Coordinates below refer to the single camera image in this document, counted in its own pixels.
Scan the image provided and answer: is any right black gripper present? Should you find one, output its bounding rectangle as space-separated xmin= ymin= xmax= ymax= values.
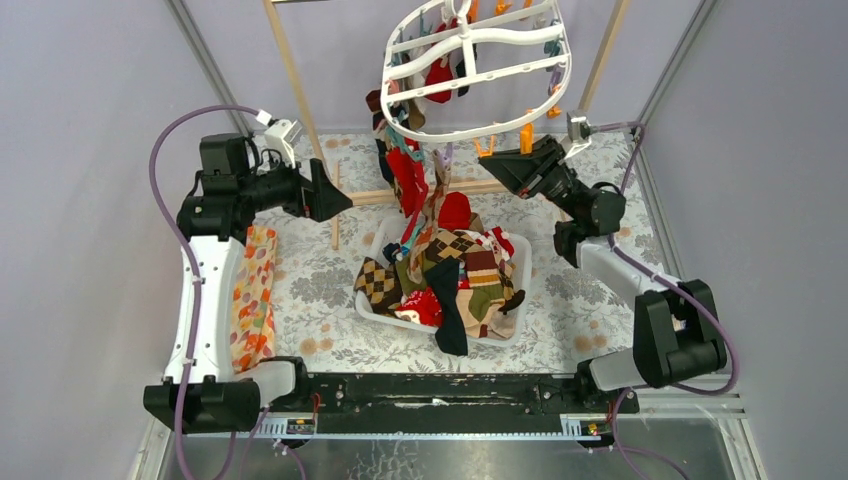
xmin=477 ymin=135 xmax=586 ymax=221

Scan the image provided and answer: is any white round clip hanger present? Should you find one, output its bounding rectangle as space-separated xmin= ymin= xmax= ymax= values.
xmin=378 ymin=1 xmax=573 ymax=143

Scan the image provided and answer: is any dark navy sock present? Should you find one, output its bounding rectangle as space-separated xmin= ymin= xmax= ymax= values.
xmin=425 ymin=257 xmax=468 ymax=356

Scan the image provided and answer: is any red snowflake christmas sock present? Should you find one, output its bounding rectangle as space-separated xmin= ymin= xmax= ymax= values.
xmin=394 ymin=287 xmax=444 ymax=327

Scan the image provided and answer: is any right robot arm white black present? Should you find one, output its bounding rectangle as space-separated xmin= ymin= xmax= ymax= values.
xmin=479 ymin=135 xmax=729 ymax=412

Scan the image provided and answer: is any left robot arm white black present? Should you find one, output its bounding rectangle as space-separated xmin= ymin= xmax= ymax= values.
xmin=143 ymin=134 xmax=353 ymax=434

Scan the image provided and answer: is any white laundry basket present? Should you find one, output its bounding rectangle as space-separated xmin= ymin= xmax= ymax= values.
xmin=354 ymin=214 xmax=532 ymax=348

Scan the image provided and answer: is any red hanging sock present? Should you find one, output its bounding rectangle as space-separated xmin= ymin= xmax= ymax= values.
xmin=386 ymin=147 xmax=429 ymax=218

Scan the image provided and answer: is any red sock behind basket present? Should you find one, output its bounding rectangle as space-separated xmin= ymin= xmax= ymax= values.
xmin=437 ymin=192 xmax=472 ymax=230

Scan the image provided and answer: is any brown argyle sock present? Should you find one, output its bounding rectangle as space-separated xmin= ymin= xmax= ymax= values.
xmin=353 ymin=257 xmax=403 ymax=315

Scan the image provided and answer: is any orange leaf patterned cloth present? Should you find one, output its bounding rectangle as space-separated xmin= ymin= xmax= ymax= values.
xmin=229 ymin=226 xmax=277 ymax=374

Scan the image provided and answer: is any patchwork brown green sock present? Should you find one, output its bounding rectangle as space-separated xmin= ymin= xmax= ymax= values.
xmin=456 ymin=250 xmax=526 ymax=341

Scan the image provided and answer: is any floral grey table mat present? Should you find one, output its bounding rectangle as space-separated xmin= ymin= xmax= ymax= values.
xmin=255 ymin=132 xmax=664 ymax=373

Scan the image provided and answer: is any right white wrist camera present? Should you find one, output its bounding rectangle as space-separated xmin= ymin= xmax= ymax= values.
xmin=561 ymin=110 xmax=593 ymax=159

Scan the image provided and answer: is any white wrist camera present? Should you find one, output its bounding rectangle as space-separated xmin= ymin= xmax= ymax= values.
xmin=561 ymin=110 xmax=593 ymax=159
xmin=255 ymin=109 xmax=303 ymax=167

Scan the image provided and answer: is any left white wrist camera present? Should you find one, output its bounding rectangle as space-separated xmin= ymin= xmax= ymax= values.
xmin=255 ymin=109 xmax=303 ymax=167

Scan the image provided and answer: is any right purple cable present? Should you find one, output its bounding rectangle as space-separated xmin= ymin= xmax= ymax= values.
xmin=593 ymin=120 xmax=742 ymax=480

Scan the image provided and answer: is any purple cable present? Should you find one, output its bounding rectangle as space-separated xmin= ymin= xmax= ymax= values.
xmin=593 ymin=120 xmax=742 ymax=480
xmin=148 ymin=104 xmax=266 ymax=480

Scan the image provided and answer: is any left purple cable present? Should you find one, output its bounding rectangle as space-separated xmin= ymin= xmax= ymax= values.
xmin=148 ymin=104 xmax=266 ymax=480

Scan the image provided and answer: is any wooden drying rack frame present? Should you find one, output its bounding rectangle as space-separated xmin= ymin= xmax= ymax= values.
xmin=262 ymin=0 xmax=632 ymax=252

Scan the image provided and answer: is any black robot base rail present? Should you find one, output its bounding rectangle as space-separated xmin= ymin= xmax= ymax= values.
xmin=266 ymin=373 xmax=640 ymax=441

